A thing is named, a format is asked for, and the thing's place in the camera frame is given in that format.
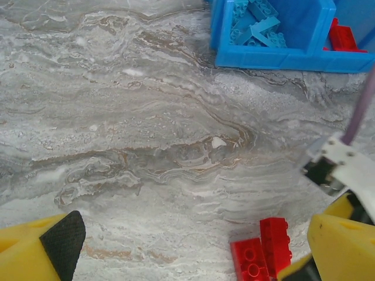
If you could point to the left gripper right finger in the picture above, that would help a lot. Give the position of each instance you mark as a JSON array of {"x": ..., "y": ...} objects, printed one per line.
[{"x": 342, "y": 251}]

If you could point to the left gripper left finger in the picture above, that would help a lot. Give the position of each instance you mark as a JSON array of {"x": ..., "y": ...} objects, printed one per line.
[{"x": 26, "y": 251}]

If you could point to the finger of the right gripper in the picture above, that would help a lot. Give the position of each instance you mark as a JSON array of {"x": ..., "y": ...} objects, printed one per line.
[
  {"x": 337, "y": 206},
  {"x": 296, "y": 272}
]

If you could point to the long red lego brick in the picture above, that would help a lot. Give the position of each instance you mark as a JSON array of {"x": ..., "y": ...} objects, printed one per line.
[{"x": 249, "y": 260}]

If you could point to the blue lego brick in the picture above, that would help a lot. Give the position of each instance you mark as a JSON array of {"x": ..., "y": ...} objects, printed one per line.
[
  {"x": 276, "y": 39},
  {"x": 240, "y": 7},
  {"x": 265, "y": 27},
  {"x": 238, "y": 32},
  {"x": 263, "y": 10}
]

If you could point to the blue two-compartment plastic bin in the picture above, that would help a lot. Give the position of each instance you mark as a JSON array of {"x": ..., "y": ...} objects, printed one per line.
[{"x": 263, "y": 60}]

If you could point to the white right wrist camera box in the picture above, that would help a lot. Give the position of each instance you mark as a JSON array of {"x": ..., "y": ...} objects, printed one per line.
[{"x": 345, "y": 159}]

